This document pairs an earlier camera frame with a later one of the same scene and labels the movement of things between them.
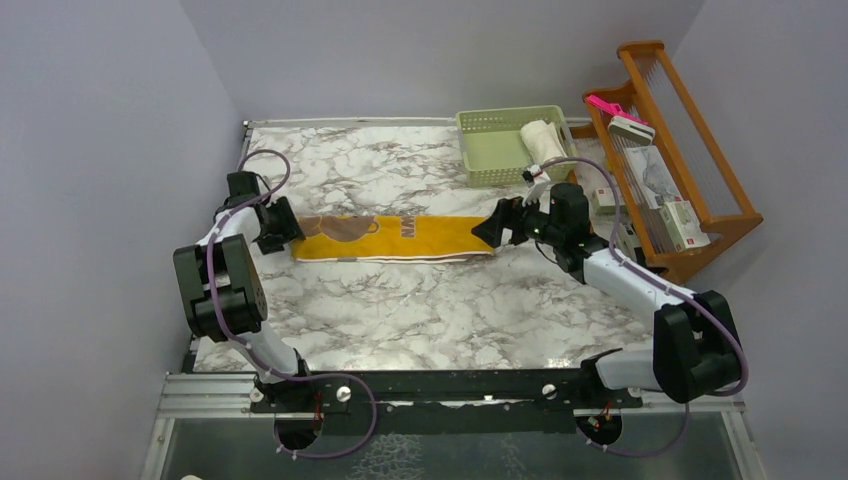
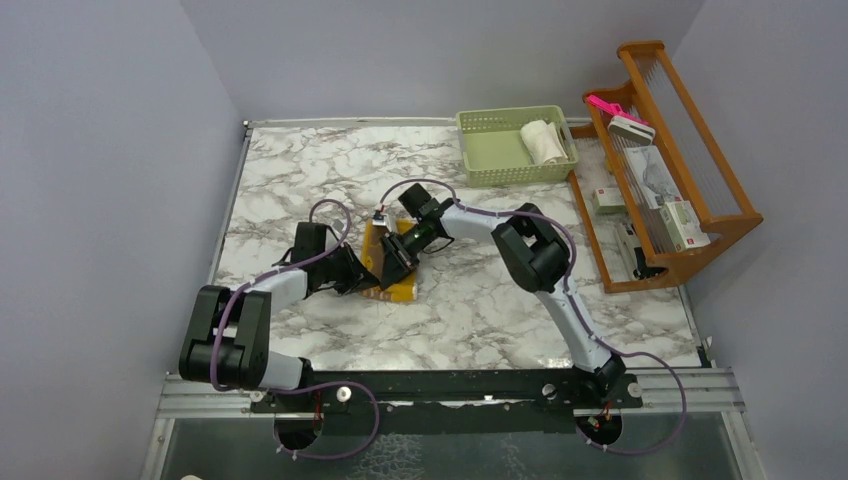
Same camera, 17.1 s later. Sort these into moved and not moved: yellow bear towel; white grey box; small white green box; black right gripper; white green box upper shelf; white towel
Moved: black right gripper; yellow bear towel
Not moved: white grey box; small white green box; white green box upper shelf; white towel
